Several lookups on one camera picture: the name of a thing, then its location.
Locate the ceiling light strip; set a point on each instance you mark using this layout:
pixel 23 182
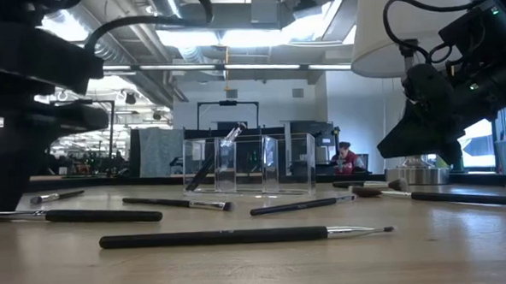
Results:
pixel 258 67

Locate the silver air duct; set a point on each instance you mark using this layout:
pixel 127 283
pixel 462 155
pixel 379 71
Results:
pixel 147 78

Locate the black cabinet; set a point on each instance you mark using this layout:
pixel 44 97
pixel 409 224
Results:
pixel 324 147

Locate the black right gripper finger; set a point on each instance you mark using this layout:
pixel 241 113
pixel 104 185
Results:
pixel 411 135

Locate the black gantry frame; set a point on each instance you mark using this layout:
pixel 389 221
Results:
pixel 227 103

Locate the black fan makeup brush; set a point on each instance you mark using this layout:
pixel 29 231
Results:
pixel 461 198

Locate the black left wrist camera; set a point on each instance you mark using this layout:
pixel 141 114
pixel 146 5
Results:
pixel 31 62

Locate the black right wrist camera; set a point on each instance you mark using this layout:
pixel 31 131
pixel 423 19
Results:
pixel 479 29

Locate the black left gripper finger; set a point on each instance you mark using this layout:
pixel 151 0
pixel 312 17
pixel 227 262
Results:
pixel 27 160

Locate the black pointed-tip makeup brush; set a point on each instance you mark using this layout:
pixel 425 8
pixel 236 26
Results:
pixel 214 238

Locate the black fluffy-tip makeup brush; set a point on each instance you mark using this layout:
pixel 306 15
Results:
pixel 398 184

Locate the grey partition panel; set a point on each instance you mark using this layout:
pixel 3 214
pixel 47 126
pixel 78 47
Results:
pixel 159 152

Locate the silver lamp with white shade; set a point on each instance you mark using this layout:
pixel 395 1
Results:
pixel 372 34

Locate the clear acrylic brush organizer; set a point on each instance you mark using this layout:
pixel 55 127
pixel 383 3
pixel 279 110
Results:
pixel 280 166

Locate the person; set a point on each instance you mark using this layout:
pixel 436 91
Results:
pixel 348 159

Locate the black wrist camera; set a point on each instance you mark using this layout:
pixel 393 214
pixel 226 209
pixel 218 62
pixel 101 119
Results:
pixel 31 62
pixel 479 29

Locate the black clear-ferrule makeup brush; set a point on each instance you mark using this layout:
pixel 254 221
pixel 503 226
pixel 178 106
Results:
pixel 201 174

